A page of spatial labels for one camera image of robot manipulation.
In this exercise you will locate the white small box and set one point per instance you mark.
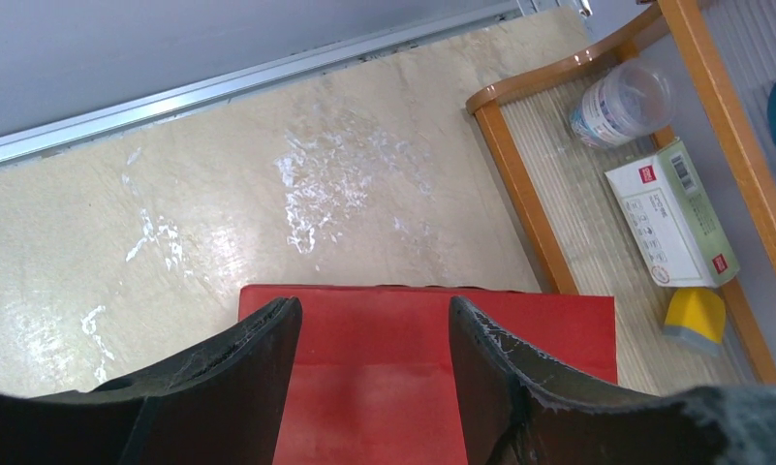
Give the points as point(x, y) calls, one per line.
point(672, 220)

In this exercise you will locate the wooden shelf rack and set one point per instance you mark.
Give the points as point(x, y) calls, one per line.
point(721, 58)

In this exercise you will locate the small clear jar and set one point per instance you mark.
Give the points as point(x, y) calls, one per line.
point(633, 100)

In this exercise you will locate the red paper bag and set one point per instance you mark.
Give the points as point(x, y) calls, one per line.
point(372, 381)

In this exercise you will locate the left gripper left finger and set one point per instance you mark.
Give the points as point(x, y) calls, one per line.
point(218, 402)

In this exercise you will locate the yellow green cube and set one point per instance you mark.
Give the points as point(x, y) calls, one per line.
point(696, 317)

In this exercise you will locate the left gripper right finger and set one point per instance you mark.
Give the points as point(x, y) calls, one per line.
point(520, 405)

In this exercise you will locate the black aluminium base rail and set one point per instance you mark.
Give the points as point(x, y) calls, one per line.
point(76, 71)

